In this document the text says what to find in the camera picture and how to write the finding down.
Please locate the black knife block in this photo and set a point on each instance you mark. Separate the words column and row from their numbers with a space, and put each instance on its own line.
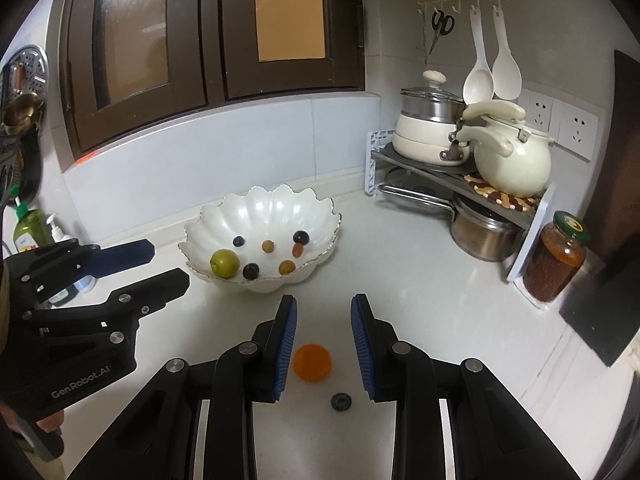
column 605, row 315

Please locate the stainless steel pot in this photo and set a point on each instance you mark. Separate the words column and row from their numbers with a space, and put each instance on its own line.
column 482, row 237

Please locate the white ladle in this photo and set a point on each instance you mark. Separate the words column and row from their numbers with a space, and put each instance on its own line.
column 477, row 85

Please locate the orange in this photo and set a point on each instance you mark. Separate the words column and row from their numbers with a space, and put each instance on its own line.
column 312, row 362

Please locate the patterned trivet mat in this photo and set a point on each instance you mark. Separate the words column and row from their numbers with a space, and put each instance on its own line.
column 500, row 199

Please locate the steel pan lid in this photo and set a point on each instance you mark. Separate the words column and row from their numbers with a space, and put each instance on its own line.
column 415, row 192

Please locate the dark wooden cutting board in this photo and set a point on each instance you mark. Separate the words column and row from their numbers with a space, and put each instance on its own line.
column 620, row 160

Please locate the green apple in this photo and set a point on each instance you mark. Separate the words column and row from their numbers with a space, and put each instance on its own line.
column 225, row 263

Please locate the green dish soap bottle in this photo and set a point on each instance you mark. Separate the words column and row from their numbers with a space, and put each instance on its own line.
column 30, row 225

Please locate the brass strainer ladle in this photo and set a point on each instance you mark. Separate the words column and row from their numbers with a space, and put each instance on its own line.
column 22, row 110

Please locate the person's left hand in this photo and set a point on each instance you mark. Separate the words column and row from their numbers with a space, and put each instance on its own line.
column 50, row 422

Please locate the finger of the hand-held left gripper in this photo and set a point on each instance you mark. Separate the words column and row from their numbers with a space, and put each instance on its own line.
column 125, row 256
column 150, row 290

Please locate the white scalloped bowl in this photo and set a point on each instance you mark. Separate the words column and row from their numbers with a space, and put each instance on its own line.
column 260, row 215

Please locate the glass jar of red sauce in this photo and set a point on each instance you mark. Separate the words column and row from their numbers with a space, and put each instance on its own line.
column 552, row 265

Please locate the brown framed window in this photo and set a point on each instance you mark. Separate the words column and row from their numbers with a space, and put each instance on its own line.
column 215, row 60

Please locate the white rice spoon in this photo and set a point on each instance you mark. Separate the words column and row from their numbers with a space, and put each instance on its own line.
column 507, row 77

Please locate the white pump bottle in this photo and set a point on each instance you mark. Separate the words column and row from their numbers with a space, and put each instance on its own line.
column 56, row 232

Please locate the red cherry tomato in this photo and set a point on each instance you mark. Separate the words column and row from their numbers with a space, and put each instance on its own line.
column 298, row 250

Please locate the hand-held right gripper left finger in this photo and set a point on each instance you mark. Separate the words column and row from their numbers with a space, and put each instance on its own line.
column 285, row 345

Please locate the white wall outlet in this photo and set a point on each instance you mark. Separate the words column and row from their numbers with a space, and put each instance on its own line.
column 540, row 107
column 577, row 130

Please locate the brown longan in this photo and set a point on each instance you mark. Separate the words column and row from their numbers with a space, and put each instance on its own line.
column 268, row 246
column 286, row 267

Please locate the cream saucepan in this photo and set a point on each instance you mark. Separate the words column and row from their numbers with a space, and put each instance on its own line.
column 415, row 140

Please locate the cream kettle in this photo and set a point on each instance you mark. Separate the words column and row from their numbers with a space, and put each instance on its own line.
column 510, row 165

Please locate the dark grape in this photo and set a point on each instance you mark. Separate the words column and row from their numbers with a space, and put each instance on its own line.
column 251, row 271
column 300, row 237

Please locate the grey and white shelf rack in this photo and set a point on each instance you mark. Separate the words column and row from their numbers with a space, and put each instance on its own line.
column 530, row 245

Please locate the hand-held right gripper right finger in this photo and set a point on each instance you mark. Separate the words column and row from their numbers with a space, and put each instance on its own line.
column 361, row 345

